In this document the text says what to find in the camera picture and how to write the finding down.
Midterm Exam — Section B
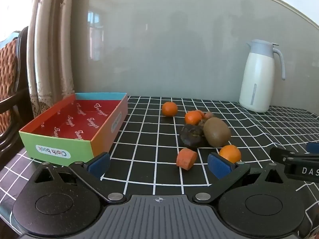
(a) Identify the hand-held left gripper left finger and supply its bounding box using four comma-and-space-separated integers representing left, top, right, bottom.
32, 152, 125, 203

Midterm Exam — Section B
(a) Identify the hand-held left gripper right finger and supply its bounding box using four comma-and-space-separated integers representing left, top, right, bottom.
193, 152, 292, 203

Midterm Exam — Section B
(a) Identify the orange tangerine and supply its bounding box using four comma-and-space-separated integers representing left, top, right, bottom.
185, 111, 203, 125
161, 101, 178, 117
219, 145, 242, 163

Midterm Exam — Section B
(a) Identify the orange carrot piece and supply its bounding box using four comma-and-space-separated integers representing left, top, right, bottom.
176, 148, 198, 170

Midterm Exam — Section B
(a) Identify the brown kiwi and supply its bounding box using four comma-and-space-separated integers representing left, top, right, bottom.
203, 117, 232, 148

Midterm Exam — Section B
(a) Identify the dark wrinkled round fruit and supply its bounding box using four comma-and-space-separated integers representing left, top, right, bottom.
180, 124, 207, 148

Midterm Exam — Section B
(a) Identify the colourful cardboard box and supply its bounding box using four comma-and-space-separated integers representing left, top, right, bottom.
19, 93, 128, 167

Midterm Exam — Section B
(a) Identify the black checked tablecloth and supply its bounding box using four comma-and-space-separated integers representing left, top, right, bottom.
0, 95, 319, 239

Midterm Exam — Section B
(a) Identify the white thermos jug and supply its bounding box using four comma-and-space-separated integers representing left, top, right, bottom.
239, 39, 286, 113

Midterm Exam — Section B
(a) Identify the beige lace curtain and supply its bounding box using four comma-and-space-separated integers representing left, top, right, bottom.
26, 0, 75, 119

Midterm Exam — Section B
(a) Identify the dark wooden chair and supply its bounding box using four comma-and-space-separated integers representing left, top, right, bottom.
0, 26, 35, 170

